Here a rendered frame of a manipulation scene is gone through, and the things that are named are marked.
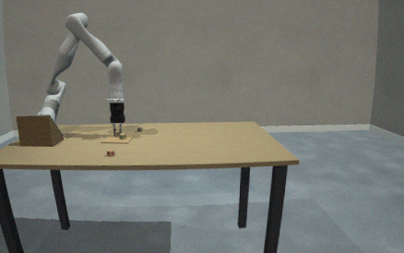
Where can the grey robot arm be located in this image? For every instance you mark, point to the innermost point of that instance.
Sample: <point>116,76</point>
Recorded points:
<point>77,24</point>

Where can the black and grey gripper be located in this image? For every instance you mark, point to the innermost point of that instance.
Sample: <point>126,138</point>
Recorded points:
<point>117,117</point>

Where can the tan square mat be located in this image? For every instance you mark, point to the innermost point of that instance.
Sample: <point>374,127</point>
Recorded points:
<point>114,139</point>

